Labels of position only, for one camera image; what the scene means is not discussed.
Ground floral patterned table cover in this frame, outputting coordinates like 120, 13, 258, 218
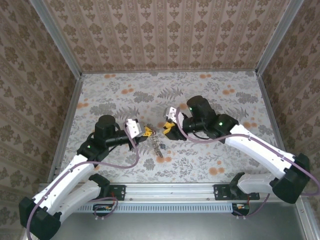
53, 71, 291, 183

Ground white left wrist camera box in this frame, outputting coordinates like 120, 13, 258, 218
124, 118, 145, 139

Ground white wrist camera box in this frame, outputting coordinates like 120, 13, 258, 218
124, 118, 145, 139
163, 106, 185, 126

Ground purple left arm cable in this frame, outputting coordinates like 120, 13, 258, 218
25, 122, 141, 240

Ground thin aluminium back rail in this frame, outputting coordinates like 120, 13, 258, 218
81, 67, 258, 75

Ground aluminium frame post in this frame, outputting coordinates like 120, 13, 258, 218
254, 0, 305, 76
29, 0, 84, 78

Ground aluminium front mounting rail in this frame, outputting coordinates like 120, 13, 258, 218
37, 181, 276, 202

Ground aluminium table side rail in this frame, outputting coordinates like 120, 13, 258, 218
51, 74, 85, 181
256, 73, 291, 161

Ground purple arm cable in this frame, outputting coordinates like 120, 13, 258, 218
25, 122, 141, 240
175, 106, 320, 221

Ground grey slotted cable duct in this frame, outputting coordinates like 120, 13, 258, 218
74, 201, 251, 214

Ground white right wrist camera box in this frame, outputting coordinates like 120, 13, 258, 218
163, 106, 185, 126

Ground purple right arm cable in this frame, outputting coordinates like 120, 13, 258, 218
175, 106, 320, 221

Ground grey metal sheet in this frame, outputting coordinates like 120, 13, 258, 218
23, 197, 320, 240

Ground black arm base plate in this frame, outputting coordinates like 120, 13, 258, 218
213, 183, 260, 201
99, 184, 126, 202

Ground steel keyring chain bunch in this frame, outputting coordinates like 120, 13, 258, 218
145, 122, 166, 159

